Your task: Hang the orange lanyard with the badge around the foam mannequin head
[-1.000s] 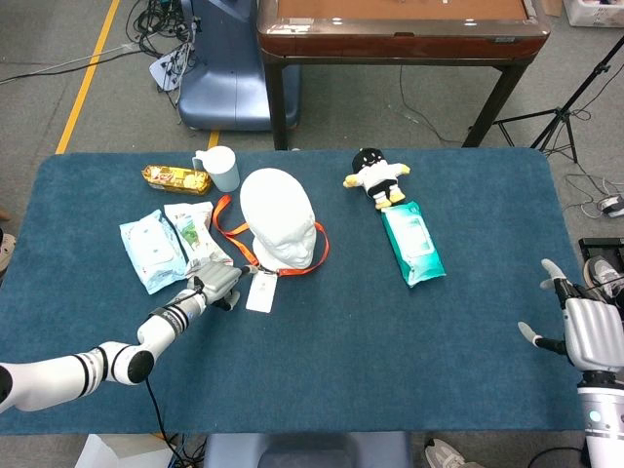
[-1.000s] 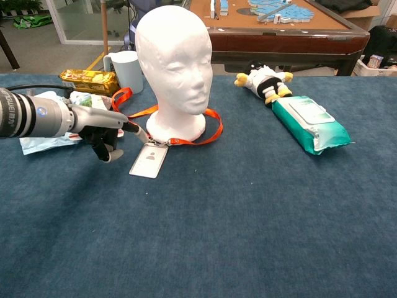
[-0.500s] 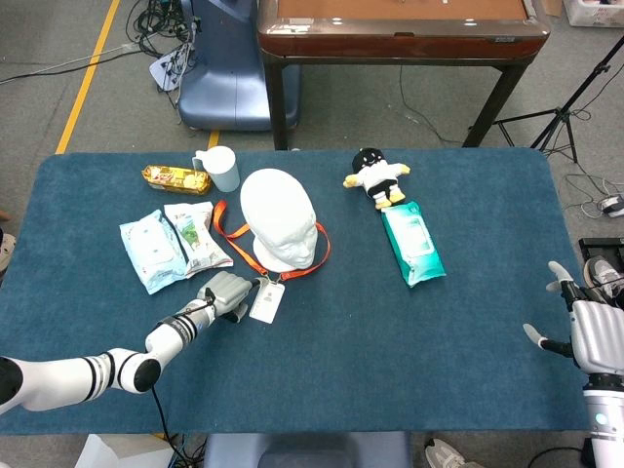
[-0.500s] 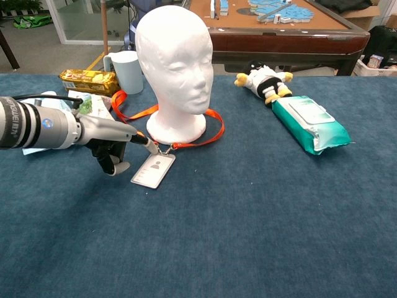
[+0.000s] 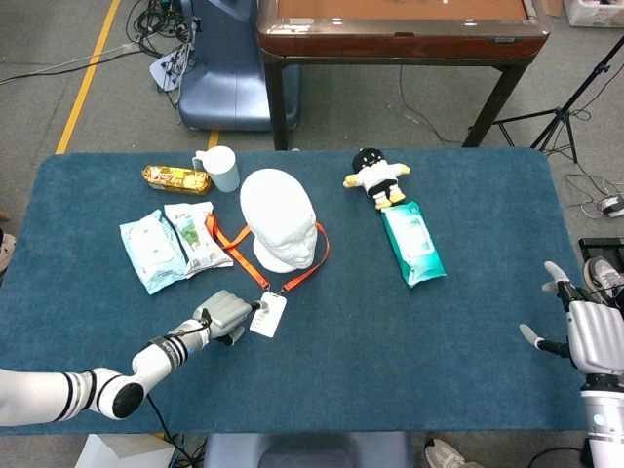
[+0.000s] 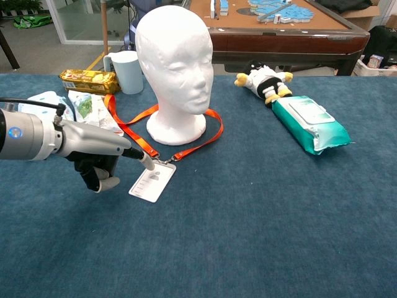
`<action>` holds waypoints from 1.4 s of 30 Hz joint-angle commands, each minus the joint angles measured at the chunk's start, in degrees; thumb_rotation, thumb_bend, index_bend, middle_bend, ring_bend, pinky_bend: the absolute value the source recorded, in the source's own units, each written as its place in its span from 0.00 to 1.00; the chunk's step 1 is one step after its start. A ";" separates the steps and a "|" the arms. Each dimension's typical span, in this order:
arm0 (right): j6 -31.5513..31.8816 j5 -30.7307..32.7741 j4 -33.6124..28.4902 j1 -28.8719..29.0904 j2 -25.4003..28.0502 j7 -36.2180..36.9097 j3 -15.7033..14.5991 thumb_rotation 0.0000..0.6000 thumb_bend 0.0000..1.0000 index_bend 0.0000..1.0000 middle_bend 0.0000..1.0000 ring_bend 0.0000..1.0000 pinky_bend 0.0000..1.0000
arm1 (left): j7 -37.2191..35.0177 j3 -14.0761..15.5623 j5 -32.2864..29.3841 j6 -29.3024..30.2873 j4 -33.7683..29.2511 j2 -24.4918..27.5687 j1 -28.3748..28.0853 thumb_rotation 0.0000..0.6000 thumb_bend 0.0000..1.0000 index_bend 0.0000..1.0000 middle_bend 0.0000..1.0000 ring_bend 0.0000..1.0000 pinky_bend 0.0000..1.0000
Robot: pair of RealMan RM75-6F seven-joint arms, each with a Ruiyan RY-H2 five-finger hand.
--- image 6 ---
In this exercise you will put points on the green bag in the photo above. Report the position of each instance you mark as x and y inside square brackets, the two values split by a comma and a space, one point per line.
[31, 22]

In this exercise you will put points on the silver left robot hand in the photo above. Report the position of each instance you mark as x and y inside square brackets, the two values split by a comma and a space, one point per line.
[93, 139]

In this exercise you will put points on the dark wooden table leg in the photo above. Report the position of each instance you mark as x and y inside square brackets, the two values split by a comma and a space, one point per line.
[9, 49]

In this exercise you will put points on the light blue wet wipes pack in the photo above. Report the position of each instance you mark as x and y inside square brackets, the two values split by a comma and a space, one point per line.
[43, 95]

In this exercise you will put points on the gold biscuit packet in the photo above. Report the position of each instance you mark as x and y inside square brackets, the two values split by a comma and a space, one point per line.
[90, 82]

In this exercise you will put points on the white basket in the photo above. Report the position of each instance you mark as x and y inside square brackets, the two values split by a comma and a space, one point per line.
[372, 69]

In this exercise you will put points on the wooden pole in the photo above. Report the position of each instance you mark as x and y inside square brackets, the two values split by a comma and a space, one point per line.
[105, 31]

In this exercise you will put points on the white foam mannequin head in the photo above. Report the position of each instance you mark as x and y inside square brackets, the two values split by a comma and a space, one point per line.
[173, 62]

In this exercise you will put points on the black cloth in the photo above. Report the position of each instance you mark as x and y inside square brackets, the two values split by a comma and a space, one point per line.
[344, 4]

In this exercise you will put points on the blue mahjong tile pile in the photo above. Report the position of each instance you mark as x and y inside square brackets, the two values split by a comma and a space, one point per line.
[288, 12]

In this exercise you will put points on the white ID card holder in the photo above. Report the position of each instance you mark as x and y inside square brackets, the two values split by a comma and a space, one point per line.
[155, 186]

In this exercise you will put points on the white snack bag red seal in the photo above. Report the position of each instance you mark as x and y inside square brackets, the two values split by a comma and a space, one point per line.
[90, 108]

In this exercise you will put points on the blue carpet table cover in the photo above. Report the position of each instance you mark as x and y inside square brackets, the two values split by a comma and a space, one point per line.
[279, 217]

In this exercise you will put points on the glass partition white frame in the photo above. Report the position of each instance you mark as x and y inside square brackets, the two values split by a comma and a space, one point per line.
[77, 21]

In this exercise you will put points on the cardboard box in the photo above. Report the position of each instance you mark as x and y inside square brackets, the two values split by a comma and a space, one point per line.
[366, 17]

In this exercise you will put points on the black and white plush toy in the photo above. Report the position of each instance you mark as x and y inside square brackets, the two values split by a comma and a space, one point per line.
[266, 80]

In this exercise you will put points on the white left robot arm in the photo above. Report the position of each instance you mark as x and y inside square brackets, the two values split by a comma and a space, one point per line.
[28, 136]

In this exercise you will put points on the black bag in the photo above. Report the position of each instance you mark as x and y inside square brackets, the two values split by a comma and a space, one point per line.
[381, 43]

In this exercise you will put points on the brown mahjong table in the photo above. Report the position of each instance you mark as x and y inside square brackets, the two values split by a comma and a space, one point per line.
[279, 43]

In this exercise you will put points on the green wet wipes pack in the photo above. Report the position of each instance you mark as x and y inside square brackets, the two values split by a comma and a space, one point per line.
[310, 127]

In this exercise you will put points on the pale blue mug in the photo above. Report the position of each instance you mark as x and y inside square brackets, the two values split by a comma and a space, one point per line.
[127, 74]

